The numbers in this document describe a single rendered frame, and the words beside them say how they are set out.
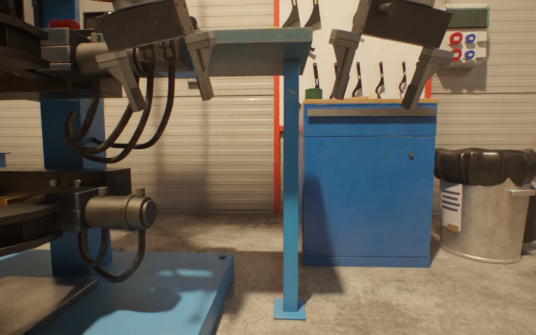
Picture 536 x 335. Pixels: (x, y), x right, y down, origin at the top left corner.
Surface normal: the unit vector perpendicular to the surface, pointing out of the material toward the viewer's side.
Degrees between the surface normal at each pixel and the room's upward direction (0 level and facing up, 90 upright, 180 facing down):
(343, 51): 114
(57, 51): 90
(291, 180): 90
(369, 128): 90
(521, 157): 81
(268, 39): 90
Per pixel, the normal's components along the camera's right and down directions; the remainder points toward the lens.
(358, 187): -0.05, 0.08
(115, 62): -0.12, 0.47
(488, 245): -0.39, 0.13
